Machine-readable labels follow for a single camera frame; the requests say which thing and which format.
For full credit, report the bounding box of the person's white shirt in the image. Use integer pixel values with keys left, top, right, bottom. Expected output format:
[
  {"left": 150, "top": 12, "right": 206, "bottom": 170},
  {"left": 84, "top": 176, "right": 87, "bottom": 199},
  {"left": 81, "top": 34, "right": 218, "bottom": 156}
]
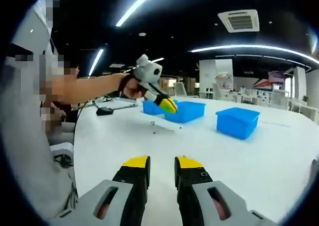
[{"left": 1, "top": 49, "right": 78, "bottom": 222}]

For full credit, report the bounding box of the white laptop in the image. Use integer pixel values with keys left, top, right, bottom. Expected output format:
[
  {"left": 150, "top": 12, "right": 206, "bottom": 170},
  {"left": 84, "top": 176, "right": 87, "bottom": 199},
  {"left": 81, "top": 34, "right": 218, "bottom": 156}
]
[{"left": 99, "top": 98, "right": 139, "bottom": 110}]

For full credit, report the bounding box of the purple wall screen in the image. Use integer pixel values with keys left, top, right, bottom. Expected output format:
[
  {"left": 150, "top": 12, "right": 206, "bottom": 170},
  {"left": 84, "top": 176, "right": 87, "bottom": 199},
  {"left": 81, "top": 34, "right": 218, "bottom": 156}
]
[{"left": 268, "top": 70, "right": 285, "bottom": 82}]

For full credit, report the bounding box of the blue plastic bin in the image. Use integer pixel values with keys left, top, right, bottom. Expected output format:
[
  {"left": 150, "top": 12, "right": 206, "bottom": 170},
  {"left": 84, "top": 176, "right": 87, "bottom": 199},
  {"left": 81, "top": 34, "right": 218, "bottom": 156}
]
[
  {"left": 161, "top": 101, "right": 207, "bottom": 123},
  {"left": 215, "top": 107, "right": 261, "bottom": 140},
  {"left": 143, "top": 100, "right": 162, "bottom": 115}
]

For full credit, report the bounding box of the white office chair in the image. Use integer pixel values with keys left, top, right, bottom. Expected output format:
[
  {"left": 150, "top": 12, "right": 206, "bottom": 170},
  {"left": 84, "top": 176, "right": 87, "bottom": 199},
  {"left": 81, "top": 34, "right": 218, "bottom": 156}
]
[
  {"left": 173, "top": 82, "right": 188, "bottom": 97},
  {"left": 211, "top": 83, "right": 222, "bottom": 99}
]

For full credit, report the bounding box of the red blue wall banner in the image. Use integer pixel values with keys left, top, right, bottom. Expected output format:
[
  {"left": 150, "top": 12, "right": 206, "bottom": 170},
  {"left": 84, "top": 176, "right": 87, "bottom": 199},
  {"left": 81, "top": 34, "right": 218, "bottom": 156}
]
[{"left": 251, "top": 78, "right": 274, "bottom": 89}]

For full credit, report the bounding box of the row of white office desks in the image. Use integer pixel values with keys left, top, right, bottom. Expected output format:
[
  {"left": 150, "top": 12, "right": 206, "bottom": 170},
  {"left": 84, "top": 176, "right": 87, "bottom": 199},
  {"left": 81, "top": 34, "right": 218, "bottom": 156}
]
[{"left": 199, "top": 86, "right": 319, "bottom": 122}]

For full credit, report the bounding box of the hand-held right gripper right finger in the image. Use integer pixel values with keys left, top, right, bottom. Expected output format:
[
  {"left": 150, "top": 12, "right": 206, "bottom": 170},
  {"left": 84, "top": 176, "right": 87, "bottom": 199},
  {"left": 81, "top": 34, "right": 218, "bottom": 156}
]
[{"left": 174, "top": 155, "right": 281, "bottom": 226}]

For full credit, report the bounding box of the brown boxes stack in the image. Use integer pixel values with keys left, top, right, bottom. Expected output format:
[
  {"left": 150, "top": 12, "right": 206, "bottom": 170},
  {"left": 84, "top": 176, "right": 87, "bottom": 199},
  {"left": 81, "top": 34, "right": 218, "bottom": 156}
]
[{"left": 159, "top": 77, "right": 175, "bottom": 90}]

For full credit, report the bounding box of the person's left hand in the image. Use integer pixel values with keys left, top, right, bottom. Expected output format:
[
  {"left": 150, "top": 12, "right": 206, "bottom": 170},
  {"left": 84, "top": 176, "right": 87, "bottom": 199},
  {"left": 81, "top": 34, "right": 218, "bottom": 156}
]
[{"left": 117, "top": 73, "right": 148, "bottom": 100}]

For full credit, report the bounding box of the curved ceiling light strip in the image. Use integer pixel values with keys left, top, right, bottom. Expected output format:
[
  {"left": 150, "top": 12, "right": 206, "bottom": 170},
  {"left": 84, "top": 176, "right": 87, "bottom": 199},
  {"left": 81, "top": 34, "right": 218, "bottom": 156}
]
[{"left": 190, "top": 44, "right": 317, "bottom": 65}]

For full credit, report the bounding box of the white ceiling air vent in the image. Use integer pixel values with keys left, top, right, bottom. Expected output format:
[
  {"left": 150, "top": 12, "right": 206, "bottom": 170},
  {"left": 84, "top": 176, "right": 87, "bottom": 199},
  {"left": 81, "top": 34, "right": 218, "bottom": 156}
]
[{"left": 217, "top": 9, "right": 260, "bottom": 33}]

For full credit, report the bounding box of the black computer mouse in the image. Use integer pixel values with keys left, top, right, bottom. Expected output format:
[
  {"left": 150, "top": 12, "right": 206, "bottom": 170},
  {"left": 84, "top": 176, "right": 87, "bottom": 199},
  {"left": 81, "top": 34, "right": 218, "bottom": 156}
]
[{"left": 96, "top": 107, "right": 114, "bottom": 116}]

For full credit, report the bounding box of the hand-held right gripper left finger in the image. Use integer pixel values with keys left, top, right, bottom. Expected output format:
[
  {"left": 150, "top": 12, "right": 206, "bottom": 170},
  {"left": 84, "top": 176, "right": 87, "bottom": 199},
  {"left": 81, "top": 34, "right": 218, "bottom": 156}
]
[{"left": 48, "top": 155, "right": 152, "bottom": 226}]

